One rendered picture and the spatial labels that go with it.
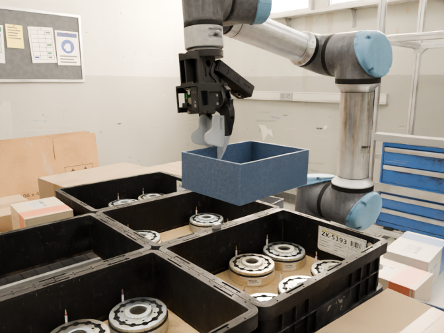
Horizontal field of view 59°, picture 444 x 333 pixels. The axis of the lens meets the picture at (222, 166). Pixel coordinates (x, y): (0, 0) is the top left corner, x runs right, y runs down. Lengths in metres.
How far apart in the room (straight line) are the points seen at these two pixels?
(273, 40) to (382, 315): 0.66
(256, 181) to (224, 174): 0.06
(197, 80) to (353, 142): 0.51
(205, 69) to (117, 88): 3.48
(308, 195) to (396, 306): 0.51
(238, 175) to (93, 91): 3.52
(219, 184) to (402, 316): 0.39
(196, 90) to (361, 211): 0.60
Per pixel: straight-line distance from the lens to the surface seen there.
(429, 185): 2.70
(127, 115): 4.29
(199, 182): 0.71
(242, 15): 0.83
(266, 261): 0.92
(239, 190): 0.64
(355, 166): 1.12
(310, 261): 1.02
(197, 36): 0.76
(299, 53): 1.11
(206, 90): 0.74
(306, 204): 1.24
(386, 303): 0.83
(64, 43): 3.99
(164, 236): 1.15
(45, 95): 3.91
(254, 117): 4.46
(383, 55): 1.10
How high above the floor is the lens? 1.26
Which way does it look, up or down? 12 degrees down
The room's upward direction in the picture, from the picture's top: straight up
